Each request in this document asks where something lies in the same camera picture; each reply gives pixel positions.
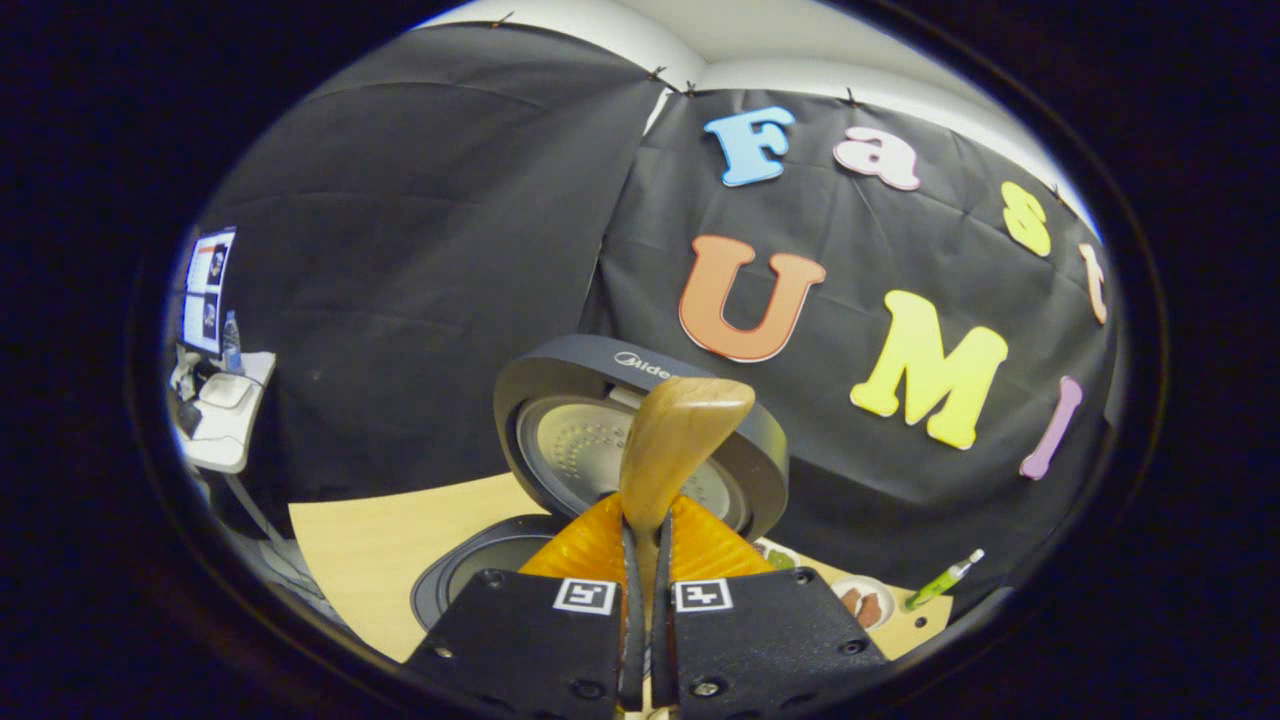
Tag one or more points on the white round plate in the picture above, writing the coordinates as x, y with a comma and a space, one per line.
862, 583

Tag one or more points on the black backdrop cloth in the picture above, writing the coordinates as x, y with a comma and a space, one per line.
450, 250

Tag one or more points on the wooden spoon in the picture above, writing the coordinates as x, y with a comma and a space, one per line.
680, 430

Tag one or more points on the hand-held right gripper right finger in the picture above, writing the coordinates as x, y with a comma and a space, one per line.
664, 640

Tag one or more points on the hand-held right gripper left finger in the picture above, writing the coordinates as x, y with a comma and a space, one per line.
633, 640

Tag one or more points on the clear water bottle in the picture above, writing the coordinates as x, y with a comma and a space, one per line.
232, 345

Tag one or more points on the dark grey rice cooker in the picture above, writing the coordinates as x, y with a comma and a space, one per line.
560, 365

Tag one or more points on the brown meat slice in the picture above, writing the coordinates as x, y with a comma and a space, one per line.
869, 609
850, 600

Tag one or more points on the computer monitor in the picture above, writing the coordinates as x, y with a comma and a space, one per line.
208, 290

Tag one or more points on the green drink bottle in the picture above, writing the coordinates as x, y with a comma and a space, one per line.
940, 582

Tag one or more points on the white side desk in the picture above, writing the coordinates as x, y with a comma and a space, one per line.
235, 440

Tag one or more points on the white divided grain plate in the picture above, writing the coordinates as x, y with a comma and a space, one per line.
780, 558

